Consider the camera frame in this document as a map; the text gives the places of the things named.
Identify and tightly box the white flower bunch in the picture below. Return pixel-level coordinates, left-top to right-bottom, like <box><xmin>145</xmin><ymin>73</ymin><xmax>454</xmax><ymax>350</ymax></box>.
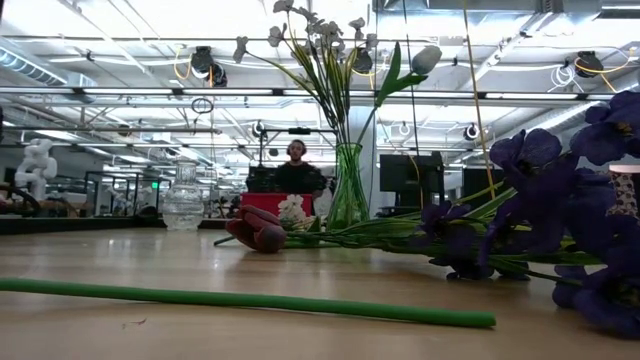
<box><xmin>277</xmin><ymin>193</ymin><xmax>321</xmax><ymax>232</ymax></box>
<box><xmin>233</xmin><ymin>0</ymin><xmax>381</xmax><ymax>146</ymax></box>

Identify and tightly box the dark red tulip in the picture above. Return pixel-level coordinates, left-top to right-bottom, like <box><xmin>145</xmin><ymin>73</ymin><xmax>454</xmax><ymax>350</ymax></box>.
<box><xmin>0</xmin><ymin>277</ymin><xmax>497</xmax><ymax>330</ymax></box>
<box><xmin>213</xmin><ymin>203</ymin><xmax>324</xmax><ymax>254</ymax></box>

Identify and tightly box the white tulip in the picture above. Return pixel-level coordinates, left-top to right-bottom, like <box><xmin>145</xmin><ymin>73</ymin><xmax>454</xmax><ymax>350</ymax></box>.
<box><xmin>357</xmin><ymin>42</ymin><xmax>444</xmax><ymax>146</ymax></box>

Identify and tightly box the purple flower bunch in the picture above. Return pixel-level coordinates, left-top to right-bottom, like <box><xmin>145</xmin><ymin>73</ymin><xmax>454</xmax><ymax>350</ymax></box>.
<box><xmin>284</xmin><ymin>89</ymin><xmax>640</xmax><ymax>341</ymax></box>

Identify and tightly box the green glass vase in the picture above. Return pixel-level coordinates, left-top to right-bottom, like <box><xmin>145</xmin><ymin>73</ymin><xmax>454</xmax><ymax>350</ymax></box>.
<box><xmin>326</xmin><ymin>142</ymin><xmax>371</xmax><ymax>230</ymax></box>

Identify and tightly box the clear glass vase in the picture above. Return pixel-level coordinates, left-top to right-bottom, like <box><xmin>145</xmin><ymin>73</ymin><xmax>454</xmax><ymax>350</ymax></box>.
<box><xmin>162</xmin><ymin>160</ymin><xmax>205</xmax><ymax>232</ymax></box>

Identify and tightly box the person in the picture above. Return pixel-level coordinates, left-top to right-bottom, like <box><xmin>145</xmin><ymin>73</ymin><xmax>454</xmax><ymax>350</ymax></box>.
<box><xmin>273</xmin><ymin>138</ymin><xmax>330</xmax><ymax>197</ymax></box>

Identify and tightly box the red box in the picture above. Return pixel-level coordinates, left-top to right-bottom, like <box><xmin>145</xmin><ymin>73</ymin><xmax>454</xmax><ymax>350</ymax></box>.
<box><xmin>239</xmin><ymin>192</ymin><xmax>314</xmax><ymax>219</ymax></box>

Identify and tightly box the black monitor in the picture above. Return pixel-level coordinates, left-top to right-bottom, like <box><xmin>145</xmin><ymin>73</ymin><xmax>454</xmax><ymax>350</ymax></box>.
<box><xmin>378</xmin><ymin>151</ymin><xmax>445</xmax><ymax>209</ymax></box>
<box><xmin>461</xmin><ymin>167</ymin><xmax>507</xmax><ymax>209</ymax></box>

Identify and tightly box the patterned cylindrical container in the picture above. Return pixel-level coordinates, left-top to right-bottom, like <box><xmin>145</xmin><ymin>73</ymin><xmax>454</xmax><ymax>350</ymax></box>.
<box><xmin>607</xmin><ymin>163</ymin><xmax>640</xmax><ymax>221</ymax></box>

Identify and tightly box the black ceiling cable reel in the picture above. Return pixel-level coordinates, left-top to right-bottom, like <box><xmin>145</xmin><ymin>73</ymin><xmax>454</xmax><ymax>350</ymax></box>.
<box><xmin>573</xmin><ymin>49</ymin><xmax>605</xmax><ymax>80</ymax></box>
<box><xmin>191</xmin><ymin>45</ymin><xmax>229</xmax><ymax>89</ymax></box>

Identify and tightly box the yellow cable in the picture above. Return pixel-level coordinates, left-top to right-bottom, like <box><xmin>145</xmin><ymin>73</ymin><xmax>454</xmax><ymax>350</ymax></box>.
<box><xmin>462</xmin><ymin>0</ymin><xmax>497</xmax><ymax>201</ymax></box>

